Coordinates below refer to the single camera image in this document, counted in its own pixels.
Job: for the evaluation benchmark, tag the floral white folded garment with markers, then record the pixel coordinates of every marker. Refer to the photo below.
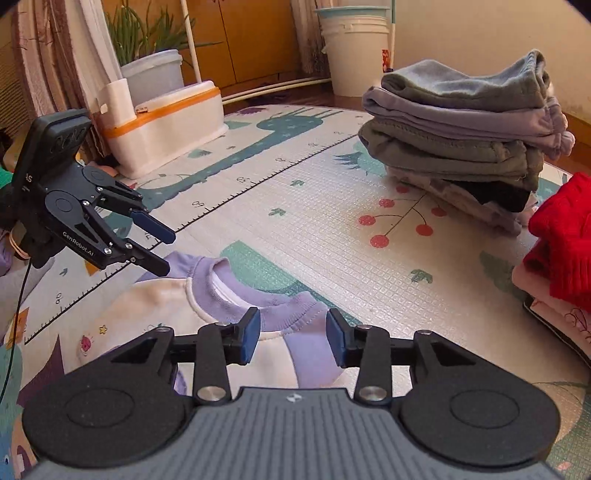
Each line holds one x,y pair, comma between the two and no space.
489,213

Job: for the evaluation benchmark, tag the olive grey folded garment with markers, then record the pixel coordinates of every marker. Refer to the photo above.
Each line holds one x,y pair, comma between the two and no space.
407,148

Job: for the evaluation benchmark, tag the white pipe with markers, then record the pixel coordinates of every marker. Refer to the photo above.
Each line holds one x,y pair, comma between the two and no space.
275,88

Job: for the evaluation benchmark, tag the white orange storage box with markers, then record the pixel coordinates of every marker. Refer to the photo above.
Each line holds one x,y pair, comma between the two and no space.
144,137

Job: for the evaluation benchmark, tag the grey folded top garment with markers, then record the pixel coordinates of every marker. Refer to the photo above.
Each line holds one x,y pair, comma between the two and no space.
523,85

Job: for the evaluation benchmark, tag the black white striped garment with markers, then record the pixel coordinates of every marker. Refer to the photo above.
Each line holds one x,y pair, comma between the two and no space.
567,338

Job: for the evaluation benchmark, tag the lavender and cream sweatshirt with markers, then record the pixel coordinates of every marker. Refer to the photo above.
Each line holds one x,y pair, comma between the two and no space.
292,352

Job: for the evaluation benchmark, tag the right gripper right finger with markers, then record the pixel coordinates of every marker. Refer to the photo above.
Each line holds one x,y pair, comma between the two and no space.
367,348

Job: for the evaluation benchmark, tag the pink folded garment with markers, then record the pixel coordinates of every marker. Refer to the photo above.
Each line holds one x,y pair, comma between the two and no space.
566,316

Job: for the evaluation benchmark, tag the red knit sweater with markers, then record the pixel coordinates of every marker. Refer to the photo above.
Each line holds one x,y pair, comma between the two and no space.
562,252

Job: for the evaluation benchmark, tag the black folded garment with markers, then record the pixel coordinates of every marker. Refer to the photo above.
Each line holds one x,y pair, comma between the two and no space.
509,197

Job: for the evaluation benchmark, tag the orange wooden cabinet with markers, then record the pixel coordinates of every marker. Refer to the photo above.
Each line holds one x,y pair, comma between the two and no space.
258,43

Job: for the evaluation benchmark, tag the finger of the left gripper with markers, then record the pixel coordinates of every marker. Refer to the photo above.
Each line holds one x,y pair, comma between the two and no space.
77,224
114,196

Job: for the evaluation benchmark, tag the lavender folded garment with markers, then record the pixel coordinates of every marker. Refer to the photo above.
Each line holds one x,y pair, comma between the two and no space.
544,128

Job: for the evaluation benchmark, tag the grey plant pot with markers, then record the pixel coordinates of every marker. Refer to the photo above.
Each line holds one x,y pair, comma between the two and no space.
153,75

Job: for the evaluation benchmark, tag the green potted plant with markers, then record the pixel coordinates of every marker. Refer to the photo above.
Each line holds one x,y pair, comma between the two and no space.
141,28

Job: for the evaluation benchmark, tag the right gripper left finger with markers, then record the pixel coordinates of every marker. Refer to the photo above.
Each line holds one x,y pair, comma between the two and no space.
217,346

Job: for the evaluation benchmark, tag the beige curtain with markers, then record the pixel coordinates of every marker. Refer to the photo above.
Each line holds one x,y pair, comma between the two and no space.
64,55

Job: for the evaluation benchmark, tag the white plastic bucket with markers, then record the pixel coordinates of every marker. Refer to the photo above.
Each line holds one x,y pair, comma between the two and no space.
357,43

